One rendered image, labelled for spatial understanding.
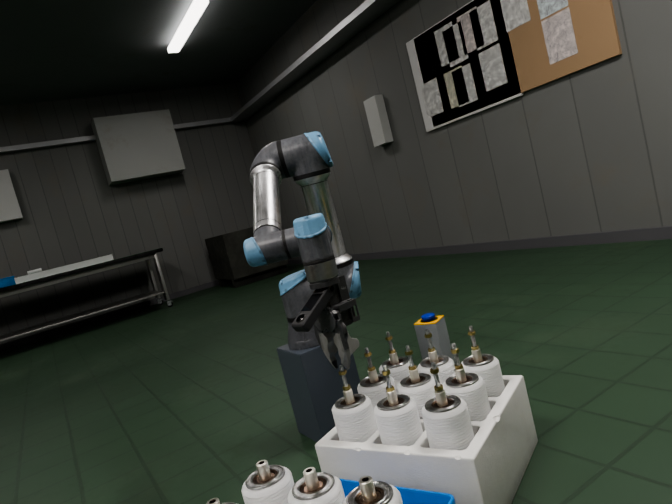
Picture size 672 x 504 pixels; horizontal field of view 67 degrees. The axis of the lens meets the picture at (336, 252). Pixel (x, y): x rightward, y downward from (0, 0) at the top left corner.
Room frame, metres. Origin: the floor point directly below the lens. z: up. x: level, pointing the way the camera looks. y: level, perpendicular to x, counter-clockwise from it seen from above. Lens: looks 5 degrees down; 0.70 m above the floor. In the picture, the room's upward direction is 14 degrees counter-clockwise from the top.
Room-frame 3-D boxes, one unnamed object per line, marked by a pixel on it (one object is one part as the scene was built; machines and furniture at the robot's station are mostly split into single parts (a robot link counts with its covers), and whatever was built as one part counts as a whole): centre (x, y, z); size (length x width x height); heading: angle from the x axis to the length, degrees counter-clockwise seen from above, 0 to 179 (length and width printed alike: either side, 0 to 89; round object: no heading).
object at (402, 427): (1.09, -0.04, 0.16); 0.10 x 0.10 x 0.18
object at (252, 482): (0.90, 0.23, 0.25); 0.08 x 0.08 x 0.01
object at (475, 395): (1.11, -0.21, 0.16); 0.10 x 0.10 x 0.18
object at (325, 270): (1.17, 0.05, 0.57); 0.08 x 0.08 x 0.05
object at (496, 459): (1.18, -0.11, 0.09); 0.39 x 0.39 x 0.18; 55
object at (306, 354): (1.61, 0.15, 0.15); 0.18 x 0.18 x 0.30; 30
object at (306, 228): (1.17, 0.04, 0.65); 0.09 x 0.08 x 0.11; 176
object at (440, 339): (1.46, -0.22, 0.16); 0.07 x 0.07 x 0.31; 55
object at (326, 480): (0.83, 0.14, 0.25); 0.08 x 0.08 x 0.01
